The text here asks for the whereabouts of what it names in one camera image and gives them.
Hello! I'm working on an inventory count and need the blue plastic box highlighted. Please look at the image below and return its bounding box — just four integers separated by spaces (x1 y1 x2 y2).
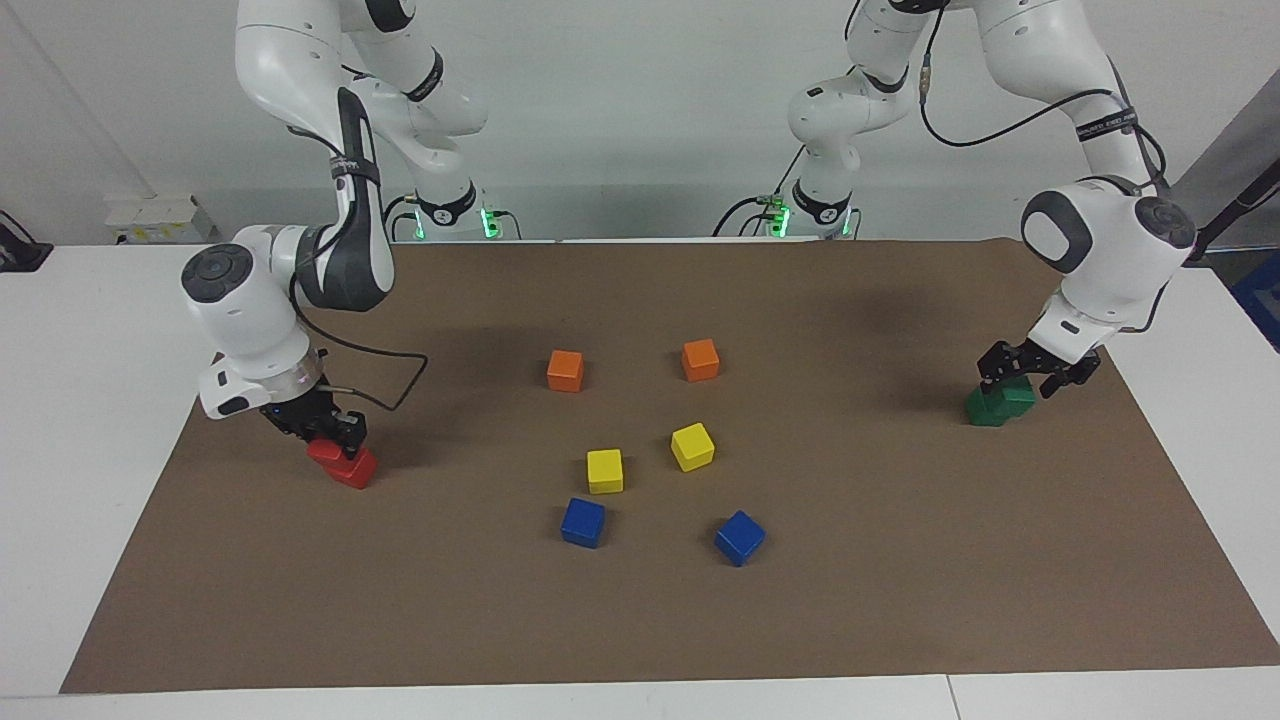
1230 250 1280 353

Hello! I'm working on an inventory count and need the brown table mat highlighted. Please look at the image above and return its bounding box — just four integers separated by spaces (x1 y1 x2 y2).
60 238 1280 695

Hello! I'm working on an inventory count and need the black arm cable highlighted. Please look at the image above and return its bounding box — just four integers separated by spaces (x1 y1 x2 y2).
288 125 431 413
918 0 1171 336

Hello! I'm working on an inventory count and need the blue wooden block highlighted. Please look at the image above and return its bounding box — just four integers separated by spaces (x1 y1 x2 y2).
713 510 768 568
560 497 607 549

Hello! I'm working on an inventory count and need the black stand foot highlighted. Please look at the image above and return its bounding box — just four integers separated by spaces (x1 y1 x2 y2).
0 210 53 273

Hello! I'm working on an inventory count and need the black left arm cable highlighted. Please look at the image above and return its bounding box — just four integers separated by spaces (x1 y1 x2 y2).
918 0 1171 336

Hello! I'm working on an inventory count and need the white wall socket box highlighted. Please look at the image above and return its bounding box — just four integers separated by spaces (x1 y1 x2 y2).
103 193 216 246

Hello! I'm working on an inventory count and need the black pole stand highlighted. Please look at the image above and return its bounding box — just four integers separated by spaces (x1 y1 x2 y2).
1185 160 1280 263

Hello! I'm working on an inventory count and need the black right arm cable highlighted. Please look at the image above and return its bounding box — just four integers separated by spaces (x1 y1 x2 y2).
288 125 431 413

